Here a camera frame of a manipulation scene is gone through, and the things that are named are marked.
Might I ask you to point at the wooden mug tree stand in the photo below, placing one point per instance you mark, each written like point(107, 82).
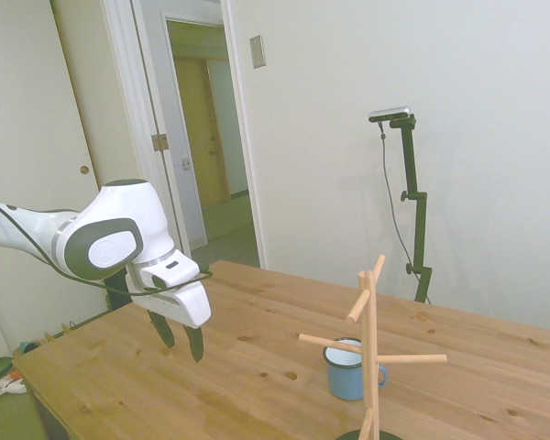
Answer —
point(370, 348)

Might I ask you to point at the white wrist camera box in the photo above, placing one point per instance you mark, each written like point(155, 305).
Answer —
point(174, 270)

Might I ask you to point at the metal door latch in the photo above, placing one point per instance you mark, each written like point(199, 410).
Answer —
point(183, 163)

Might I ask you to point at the grey exterior camera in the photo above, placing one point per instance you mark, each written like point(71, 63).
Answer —
point(391, 113)

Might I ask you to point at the wooden hallway door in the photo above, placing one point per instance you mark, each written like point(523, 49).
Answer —
point(211, 137)

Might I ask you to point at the blue enamel mug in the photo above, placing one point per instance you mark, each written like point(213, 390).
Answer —
point(344, 378)

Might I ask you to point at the white open door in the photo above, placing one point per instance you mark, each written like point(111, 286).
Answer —
point(183, 192)

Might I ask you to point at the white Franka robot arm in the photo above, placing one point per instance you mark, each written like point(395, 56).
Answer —
point(119, 215)

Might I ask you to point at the white sliding closet door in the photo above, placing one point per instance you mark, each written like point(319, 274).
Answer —
point(32, 114)

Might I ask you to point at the metal door hinge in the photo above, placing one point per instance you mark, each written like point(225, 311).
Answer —
point(160, 141)

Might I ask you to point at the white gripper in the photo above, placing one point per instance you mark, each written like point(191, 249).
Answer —
point(190, 304)

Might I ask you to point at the black camera stand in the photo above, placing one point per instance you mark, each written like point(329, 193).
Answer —
point(417, 215)

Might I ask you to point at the white floor object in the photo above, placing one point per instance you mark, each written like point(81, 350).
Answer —
point(14, 388)

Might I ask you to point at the black post behind gripper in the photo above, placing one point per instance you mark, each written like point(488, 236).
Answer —
point(118, 293)

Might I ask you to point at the beige wall switch plate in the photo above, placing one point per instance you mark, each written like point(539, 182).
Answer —
point(257, 51)

